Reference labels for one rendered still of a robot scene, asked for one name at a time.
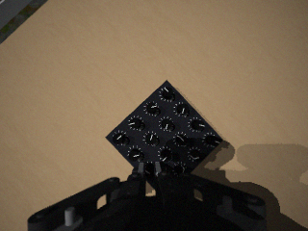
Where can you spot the black knob box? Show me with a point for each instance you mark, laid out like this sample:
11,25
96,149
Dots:
165,128

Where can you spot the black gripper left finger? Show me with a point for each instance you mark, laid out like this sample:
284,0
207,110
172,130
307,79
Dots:
72,212

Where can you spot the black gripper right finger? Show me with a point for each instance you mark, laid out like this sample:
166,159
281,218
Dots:
244,209

